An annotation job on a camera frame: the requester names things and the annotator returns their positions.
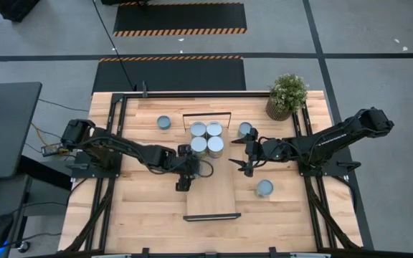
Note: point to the yellow and teal label can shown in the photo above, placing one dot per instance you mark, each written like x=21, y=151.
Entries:
x=214, y=128

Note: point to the peaches label can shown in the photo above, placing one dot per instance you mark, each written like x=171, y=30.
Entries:
x=215, y=145

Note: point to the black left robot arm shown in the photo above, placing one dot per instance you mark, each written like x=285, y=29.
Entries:
x=138, y=152

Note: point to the pale label can green rim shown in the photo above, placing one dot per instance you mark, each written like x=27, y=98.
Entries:
x=264, y=187

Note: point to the black aluminium table frame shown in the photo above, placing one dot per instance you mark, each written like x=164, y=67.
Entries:
x=206, y=95

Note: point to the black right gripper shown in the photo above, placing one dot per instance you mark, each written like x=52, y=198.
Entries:
x=255, y=152

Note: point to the teal tuna fish can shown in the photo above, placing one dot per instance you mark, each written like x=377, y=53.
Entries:
x=163, y=122

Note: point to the black floor box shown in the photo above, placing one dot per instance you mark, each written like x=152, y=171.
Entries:
x=13, y=7

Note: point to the green dotted label can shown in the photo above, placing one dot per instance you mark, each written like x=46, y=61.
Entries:
x=244, y=128

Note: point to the dark grey desk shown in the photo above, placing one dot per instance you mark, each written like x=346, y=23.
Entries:
x=5, y=132

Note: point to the black hazard striped floor mat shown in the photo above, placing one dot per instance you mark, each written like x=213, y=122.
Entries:
x=172, y=73
x=179, y=16

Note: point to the potted plant in ribbed pot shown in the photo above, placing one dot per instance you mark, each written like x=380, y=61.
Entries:
x=288, y=94

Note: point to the black desk base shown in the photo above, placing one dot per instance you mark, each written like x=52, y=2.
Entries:
x=45, y=172

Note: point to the blue label can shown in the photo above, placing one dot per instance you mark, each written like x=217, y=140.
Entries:
x=198, y=129

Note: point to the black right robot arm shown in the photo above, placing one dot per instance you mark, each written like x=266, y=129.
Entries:
x=335, y=139

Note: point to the black power adapter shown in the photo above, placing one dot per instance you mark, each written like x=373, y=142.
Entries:
x=54, y=149

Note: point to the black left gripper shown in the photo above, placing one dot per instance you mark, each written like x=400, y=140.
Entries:
x=184, y=183

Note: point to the black caster wheel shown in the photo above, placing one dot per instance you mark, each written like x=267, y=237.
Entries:
x=23, y=246

